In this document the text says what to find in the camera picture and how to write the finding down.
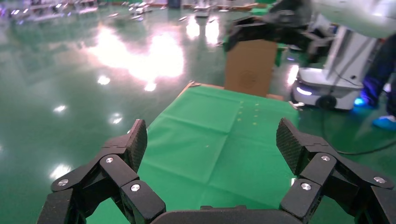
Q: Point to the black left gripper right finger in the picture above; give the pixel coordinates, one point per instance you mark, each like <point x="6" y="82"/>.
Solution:
<point x="320" y="168"/>

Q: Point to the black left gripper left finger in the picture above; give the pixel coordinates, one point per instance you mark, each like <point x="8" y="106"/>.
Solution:
<point x="119" y="168"/>

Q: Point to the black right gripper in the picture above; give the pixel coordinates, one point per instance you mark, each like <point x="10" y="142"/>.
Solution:
<point x="290" y="15"/>

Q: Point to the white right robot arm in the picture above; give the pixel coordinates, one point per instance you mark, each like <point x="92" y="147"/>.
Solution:
<point x="355" y="15"/>

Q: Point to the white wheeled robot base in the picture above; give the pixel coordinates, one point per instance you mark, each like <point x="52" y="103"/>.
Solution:
<point x="328" y="86"/>

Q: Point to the small brown cardboard box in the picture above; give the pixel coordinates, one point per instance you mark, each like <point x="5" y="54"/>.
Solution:
<point x="249" y="71"/>

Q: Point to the silver binder clip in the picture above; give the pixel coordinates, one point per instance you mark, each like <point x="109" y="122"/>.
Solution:
<point x="297" y="105"/>

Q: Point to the blue shoe cover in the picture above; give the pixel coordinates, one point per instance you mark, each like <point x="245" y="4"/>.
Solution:
<point x="385" y="123"/>
<point x="360" y="102"/>

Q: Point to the green table cloth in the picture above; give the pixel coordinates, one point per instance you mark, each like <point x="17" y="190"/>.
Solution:
<point x="198" y="139"/>

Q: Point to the person leg dark trousers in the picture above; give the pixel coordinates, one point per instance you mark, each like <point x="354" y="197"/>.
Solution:
<point x="380" y="68"/>

